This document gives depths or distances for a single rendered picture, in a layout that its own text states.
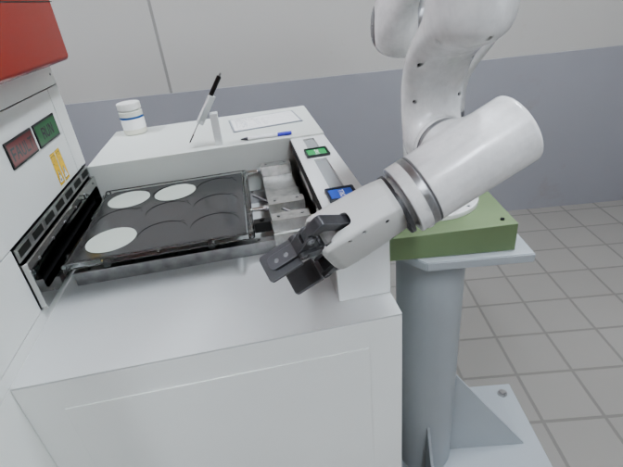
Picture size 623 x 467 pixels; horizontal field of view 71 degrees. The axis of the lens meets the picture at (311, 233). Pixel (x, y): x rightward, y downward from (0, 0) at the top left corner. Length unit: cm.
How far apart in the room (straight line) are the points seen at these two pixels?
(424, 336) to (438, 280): 17
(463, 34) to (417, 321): 75
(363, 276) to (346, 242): 31
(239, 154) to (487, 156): 83
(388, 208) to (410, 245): 41
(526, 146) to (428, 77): 14
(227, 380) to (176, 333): 12
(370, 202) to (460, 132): 12
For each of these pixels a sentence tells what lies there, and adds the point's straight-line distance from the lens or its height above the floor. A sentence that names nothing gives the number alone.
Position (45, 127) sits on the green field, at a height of 111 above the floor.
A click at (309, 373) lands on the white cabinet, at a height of 73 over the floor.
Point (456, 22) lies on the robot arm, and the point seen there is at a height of 127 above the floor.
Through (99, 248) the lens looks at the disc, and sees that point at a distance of 96.
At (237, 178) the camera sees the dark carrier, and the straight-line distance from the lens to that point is 116.
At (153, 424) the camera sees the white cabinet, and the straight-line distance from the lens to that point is 86.
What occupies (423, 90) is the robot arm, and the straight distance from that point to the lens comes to 57.
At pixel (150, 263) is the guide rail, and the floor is 84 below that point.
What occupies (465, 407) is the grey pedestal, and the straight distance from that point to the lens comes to 144.
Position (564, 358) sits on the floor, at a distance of 197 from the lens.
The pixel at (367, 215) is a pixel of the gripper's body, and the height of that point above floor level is 109.
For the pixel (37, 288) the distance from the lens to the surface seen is 92.
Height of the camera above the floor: 130
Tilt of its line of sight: 29 degrees down
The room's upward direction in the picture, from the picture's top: 6 degrees counter-clockwise
